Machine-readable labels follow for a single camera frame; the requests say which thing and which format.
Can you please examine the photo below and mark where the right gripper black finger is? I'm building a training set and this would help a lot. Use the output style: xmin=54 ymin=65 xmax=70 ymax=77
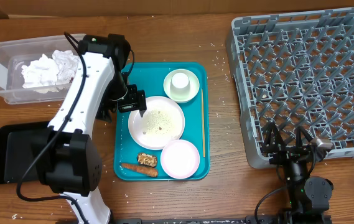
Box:
xmin=261 ymin=123 xmax=286 ymax=152
xmin=295 ymin=126 xmax=313 ymax=149

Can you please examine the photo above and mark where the white paper cup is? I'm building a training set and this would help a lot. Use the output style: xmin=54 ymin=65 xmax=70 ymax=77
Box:
xmin=170 ymin=72 xmax=190 ymax=97

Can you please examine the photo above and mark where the pale green bowl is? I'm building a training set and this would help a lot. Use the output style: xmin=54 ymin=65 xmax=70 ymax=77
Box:
xmin=163 ymin=69 xmax=200 ymax=103

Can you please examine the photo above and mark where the small pink bowl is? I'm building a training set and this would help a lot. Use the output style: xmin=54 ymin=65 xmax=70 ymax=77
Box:
xmin=161 ymin=139 xmax=200 ymax=179

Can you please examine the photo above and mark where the white tissue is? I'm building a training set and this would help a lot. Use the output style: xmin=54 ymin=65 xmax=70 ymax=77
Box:
xmin=22 ymin=50 xmax=81 ymax=94

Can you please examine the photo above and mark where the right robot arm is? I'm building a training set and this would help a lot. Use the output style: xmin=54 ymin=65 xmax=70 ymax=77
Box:
xmin=254 ymin=123 xmax=333 ymax=223

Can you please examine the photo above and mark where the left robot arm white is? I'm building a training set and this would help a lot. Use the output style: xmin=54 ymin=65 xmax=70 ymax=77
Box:
xmin=26 ymin=33 xmax=147 ymax=223

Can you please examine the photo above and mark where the grey dishwasher rack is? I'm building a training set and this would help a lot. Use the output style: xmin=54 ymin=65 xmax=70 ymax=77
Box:
xmin=225 ymin=7 xmax=354 ymax=169

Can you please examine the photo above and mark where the clear plastic waste bin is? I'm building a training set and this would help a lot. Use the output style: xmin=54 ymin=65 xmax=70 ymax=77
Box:
xmin=0 ymin=35 xmax=77 ymax=105

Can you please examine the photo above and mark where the large white pink-rimmed plate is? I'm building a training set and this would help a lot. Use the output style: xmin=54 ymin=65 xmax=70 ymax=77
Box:
xmin=128 ymin=96 xmax=185 ymax=150

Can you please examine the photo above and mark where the teal plastic tray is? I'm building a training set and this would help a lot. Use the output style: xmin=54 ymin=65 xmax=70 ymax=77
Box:
xmin=114 ymin=62 xmax=210 ymax=181

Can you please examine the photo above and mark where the brown granola bar piece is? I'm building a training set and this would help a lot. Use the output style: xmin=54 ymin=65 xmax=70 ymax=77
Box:
xmin=137 ymin=152 xmax=157 ymax=168

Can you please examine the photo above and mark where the orange carrot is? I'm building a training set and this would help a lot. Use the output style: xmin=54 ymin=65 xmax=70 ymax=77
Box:
xmin=121 ymin=163 xmax=159 ymax=177

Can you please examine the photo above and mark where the wooden chopstick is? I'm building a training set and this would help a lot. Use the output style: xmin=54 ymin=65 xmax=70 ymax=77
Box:
xmin=201 ymin=89 xmax=206 ymax=158

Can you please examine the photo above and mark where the black tray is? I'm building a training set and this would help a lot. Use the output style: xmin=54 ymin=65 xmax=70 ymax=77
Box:
xmin=0 ymin=121 xmax=48 ymax=184

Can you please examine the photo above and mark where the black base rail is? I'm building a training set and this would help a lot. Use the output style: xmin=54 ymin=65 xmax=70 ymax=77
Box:
xmin=114 ymin=215 xmax=332 ymax=224

